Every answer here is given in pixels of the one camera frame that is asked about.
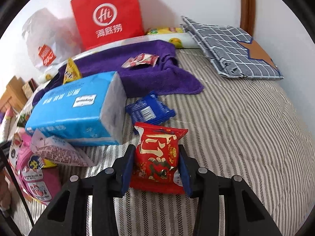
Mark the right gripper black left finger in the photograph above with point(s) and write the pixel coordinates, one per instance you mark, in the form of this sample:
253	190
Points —
66	213

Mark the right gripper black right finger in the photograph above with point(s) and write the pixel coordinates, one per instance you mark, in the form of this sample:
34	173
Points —
244	213

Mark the large magenta snack bag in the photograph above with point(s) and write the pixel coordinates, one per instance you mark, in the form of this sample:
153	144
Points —
38	178

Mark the white pink triangular packet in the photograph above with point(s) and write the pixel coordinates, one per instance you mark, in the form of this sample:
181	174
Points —
58	151

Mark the red snack packet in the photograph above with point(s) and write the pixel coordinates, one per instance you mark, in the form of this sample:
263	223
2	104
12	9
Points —
156	159

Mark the blue snack packet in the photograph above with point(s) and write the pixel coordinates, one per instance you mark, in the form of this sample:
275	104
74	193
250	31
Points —
150	110

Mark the yellow triangular snack packet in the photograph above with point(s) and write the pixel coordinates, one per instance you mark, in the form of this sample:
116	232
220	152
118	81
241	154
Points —
72	72

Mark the strawberry print snack packet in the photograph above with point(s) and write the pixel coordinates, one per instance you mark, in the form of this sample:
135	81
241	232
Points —
141	59

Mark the green snack packet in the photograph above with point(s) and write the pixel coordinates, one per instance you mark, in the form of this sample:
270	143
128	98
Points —
22	121

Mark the person's left hand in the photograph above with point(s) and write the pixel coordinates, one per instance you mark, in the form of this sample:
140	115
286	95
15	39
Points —
5	194

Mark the blue tissue pack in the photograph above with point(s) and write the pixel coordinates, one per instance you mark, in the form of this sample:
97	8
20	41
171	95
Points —
86	112

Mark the wooden headboard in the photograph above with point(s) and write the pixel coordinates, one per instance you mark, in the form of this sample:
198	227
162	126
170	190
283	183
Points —
13	96

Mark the purple towel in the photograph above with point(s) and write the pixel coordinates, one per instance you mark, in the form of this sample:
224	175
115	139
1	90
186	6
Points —
164	78

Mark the grey checked star cloth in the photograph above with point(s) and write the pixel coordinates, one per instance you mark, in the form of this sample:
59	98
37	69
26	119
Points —
232	51

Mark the white Miniso plastic bag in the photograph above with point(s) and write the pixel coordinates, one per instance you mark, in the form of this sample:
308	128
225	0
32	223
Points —
50	40

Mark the yellow chips bag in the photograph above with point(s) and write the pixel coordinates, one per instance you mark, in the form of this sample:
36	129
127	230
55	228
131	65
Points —
164	30

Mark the red Haidilao paper bag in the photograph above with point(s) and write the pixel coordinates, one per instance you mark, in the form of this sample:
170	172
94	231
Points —
104	21

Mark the brown wooden door frame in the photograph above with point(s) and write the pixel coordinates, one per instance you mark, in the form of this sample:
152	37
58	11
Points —
248	15

